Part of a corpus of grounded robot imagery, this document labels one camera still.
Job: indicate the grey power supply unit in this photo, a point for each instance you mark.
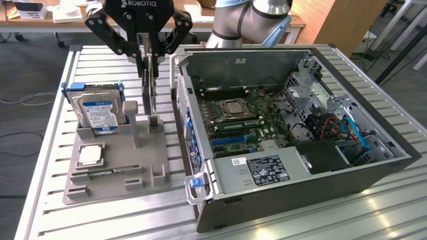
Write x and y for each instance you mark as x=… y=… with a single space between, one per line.
x=234 y=177

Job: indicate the white box with black top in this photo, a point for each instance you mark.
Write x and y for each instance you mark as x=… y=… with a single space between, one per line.
x=31 y=12

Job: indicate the small white printed box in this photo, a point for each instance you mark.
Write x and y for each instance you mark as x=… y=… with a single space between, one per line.
x=94 y=7

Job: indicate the graphics card with metal bracket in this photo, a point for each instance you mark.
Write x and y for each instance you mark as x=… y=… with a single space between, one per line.
x=148 y=97

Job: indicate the black open PC case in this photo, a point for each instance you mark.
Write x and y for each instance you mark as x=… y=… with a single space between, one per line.
x=300 y=200

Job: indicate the white round device on base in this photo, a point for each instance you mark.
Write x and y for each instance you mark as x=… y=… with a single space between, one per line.
x=67 y=13

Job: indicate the grey plastic parts rack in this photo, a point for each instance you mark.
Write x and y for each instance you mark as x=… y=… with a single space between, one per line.
x=120 y=155

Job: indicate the black plastic fan shroud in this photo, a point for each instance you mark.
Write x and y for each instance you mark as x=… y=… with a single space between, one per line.
x=320 y=155

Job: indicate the black castor wheel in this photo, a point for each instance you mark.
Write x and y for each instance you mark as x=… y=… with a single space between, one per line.
x=19 y=37
x=60 y=43

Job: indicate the green motherboard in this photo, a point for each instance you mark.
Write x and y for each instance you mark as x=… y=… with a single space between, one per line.
x=270 y=120

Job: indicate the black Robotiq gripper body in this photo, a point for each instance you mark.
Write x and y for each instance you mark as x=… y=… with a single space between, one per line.
x=140 y=15

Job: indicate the white box with red button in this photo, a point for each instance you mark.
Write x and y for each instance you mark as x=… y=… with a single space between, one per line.
x=365 y=42

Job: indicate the black slanted table leg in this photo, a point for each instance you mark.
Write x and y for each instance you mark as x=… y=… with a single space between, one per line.
x=401 y=58

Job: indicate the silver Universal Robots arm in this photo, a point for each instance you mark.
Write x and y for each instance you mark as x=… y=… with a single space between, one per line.
x=230 y=20

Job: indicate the silver CPU chip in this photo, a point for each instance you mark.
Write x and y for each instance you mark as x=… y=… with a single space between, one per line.
x=91 y=155

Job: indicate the white table frame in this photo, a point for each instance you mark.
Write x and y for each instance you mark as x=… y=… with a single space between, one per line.
x=405 y=15

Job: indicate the white paper stack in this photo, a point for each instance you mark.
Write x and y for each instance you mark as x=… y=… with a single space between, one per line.
x=202 y=16

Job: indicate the long wooden desk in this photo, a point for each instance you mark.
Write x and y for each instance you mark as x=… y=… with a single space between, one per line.
x=50 y=26

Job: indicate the CPU socket with metal frame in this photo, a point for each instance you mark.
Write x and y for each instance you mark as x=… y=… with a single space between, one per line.
x=235 y=108

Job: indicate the hard disk with blue bracket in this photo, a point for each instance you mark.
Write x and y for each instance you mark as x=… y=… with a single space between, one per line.
x=96 y=112

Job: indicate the silver metal disk bay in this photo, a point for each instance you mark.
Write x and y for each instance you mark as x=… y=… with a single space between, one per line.
x=307 y=95

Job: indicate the brown cardboard box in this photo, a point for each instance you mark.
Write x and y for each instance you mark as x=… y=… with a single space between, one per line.
x=204 y=3

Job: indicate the blue case latch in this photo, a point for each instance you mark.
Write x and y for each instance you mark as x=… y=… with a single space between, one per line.
x=195 y=182

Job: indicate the green RAM stick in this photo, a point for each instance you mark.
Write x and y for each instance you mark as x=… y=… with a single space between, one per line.
x=110 y=171
x=238 y=125

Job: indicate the wooden cabinet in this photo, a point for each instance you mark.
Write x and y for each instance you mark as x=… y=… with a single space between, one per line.
x=336 y=22

